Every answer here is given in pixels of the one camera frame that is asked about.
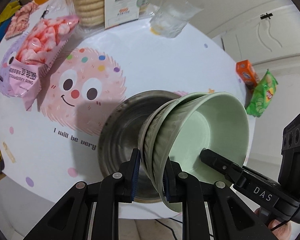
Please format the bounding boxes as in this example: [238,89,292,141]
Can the green ceramic bowl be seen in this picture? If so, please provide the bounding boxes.
[142,91,211,188]
[152,92,249,212]

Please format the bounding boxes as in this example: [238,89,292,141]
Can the steel bowl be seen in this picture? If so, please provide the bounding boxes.
[97,90,182,204]

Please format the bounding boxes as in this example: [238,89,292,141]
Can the person's right hand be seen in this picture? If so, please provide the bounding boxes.
[268,219,292,240]

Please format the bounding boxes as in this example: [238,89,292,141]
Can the cartoon printed tablecloth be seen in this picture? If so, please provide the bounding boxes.
[0,19,247,202]

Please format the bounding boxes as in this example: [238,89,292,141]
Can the green Lays chips bag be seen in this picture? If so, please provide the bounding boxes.
[246,70,278,118]

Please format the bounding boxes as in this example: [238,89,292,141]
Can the orange Ovaltine biscuit box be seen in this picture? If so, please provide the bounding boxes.
[236,60,260,91]

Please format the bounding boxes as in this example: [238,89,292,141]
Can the clear plastic cup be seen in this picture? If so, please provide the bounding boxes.
[150,0,204,38]

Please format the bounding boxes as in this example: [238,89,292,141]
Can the pink strawberry snack bag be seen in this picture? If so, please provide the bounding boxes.
[0,15,79,111]

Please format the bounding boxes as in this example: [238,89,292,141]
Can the clear biscuit cracker package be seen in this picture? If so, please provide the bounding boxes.
[66,0,150,29]

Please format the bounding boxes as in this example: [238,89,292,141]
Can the yellow cloth item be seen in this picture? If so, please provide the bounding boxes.
[0,0,20,43]

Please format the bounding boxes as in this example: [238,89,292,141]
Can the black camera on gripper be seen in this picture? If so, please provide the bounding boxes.
[278,114,300,202]

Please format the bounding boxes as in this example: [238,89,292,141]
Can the black cable under table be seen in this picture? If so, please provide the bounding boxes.
[153,217,186,240]

